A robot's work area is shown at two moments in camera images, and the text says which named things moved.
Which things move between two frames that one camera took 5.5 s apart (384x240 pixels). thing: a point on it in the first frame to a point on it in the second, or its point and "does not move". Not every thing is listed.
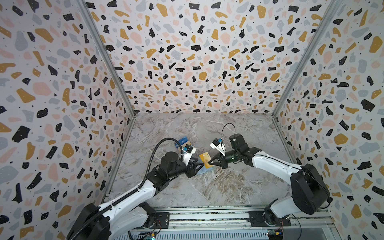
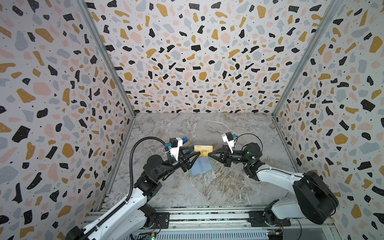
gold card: (205, 157) to (204, 150)
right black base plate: (258, 219) does not move
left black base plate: (162, 221) does not move
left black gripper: (192, 170) to (184, 165)
